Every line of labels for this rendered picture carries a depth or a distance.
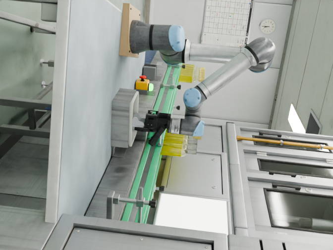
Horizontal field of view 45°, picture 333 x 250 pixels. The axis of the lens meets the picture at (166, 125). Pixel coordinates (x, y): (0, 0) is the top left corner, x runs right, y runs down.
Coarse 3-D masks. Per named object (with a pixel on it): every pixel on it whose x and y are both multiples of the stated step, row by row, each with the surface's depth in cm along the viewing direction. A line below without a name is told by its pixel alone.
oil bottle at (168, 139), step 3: (165, 138) 212; (168, 138) 212; (171, 138) 212; (174, 138) 212; (177, 138) 213; (180, 138) 213; (183, 138) 213; (168, 141) 210; (171, 141) 210; (174, 141) 210; (177, 141) 210; (180, 141) 210; (183, 141) 210; (186, 141) 211; (186, 144) 211
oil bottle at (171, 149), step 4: (164, 144) 206; (168, 144) 207; (172, 144) 207; (176, 144) 207; (180, 144) 208; (184, 144) 208; (164, 148) 206; (168, 148) 205; (172, 148) 205; (176, 148) 205; (180, 148) 205; (184, 148) 205; (164, 152) 207; (168, 152) 206; (172, 152) 206; (176, 152) 206; (180, 152) 206; (184, 152) 206; (180, 156) 207
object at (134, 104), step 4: (136, 92) 184; (136, 96) 182; (132, 100) 175; (136, 100) 189; (132, 104) 173; (136, 104) 190; (132, 108) 173; (136, 108) 190; (132, 112) 191; (136, 112) 191; (132, 116) 192; (132, 132) 194; (136, 132) 195; (128, 136) 180; (132, 136) 190; (128, 140) 181; (132, 140) 186
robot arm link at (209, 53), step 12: (192, 48) 190; (204, 48) 189; (216, 48) 189; (228, 48) 188; (240, 48) 188; (168, 60) 193; (180, 60) 192; (192, 60) 193; (204, 60) 191; (216, 60) 190; (228, 60) 189
